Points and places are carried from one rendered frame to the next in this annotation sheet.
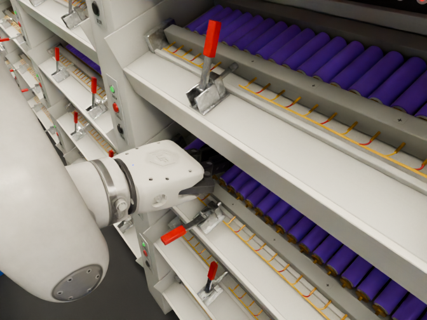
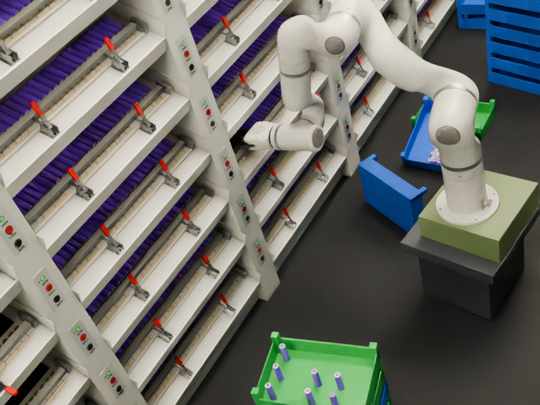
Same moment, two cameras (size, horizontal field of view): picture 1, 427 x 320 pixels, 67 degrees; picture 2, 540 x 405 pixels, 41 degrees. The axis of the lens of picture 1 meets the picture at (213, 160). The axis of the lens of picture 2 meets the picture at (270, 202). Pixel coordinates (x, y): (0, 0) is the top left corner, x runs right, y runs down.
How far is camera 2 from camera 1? 2.34 m
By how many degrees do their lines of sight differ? 72
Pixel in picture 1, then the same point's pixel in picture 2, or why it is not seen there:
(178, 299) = (273, 250)
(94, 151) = (185, 308)
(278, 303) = (289, 117)
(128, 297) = (278, 308)
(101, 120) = (202, 225)
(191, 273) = (271, 197)
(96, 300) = (290, 325)
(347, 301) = not seen: hidden behind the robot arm
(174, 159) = (257, 128)
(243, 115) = (255, 85)
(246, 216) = not seen: hidden behind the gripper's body
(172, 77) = (235, 110)
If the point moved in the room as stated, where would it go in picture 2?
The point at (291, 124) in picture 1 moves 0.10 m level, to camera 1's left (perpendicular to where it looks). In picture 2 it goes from (259, 73) to (270, 87)
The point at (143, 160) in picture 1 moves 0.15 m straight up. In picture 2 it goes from (264, 130) to (252, 92)
